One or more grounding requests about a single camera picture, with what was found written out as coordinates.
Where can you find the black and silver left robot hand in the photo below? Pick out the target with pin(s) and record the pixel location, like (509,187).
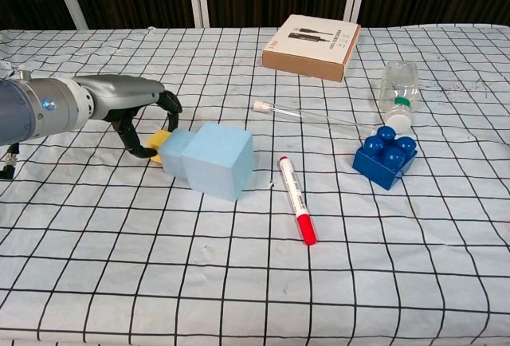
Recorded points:
(119,93)

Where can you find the small yellow cube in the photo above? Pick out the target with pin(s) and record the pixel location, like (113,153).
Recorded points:
(157,138)

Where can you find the small light blue cube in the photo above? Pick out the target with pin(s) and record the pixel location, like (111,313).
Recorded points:
(173,154)

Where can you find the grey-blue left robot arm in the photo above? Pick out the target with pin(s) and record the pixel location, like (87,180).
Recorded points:
(40,111)

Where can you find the large light blue foam cube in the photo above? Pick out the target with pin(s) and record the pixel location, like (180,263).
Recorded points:
(215,162)

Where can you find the white black-checked tablecloth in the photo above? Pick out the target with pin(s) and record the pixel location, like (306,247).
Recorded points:
(199,274)

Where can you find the white marker with red cap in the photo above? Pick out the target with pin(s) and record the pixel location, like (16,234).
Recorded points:
(296,198)

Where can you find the dark blue toy brick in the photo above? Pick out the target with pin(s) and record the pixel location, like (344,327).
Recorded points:
(378,166)

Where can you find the clear plastic bottle white cap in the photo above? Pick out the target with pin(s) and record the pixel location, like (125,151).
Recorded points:
(398,83)

